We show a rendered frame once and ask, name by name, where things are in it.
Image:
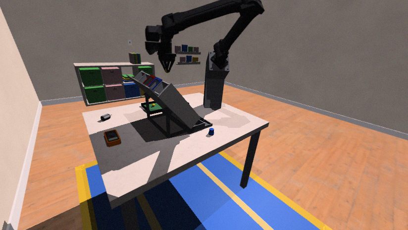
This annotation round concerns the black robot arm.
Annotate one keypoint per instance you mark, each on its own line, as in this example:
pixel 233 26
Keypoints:
pixel 174 23

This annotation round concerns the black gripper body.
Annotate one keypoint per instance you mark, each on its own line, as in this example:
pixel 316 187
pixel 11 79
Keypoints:
pixel 171 55

